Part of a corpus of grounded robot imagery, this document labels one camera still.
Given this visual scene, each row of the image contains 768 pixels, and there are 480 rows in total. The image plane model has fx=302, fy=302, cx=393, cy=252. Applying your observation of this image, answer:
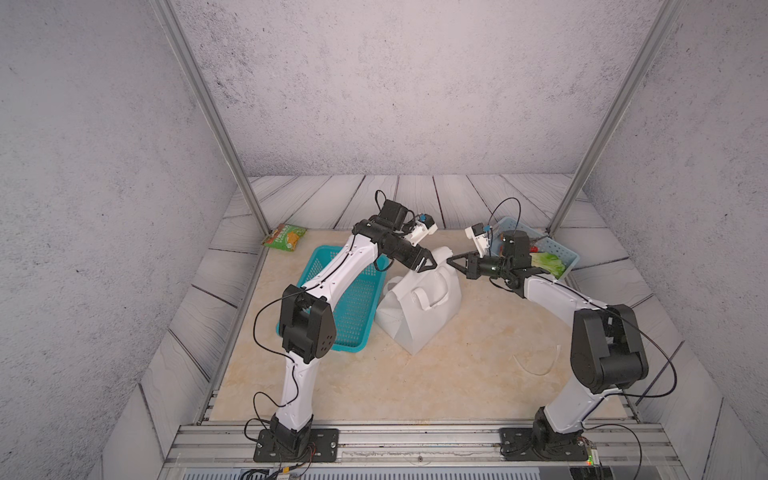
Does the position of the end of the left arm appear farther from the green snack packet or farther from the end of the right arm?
the green snack packet

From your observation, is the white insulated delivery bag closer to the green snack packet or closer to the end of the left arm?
the end of the left arm

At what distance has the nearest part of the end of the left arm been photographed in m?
0.77

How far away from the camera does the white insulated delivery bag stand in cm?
79

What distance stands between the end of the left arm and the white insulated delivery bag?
0.9 inches

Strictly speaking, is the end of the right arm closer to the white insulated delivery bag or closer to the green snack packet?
the white insulated delivery bag
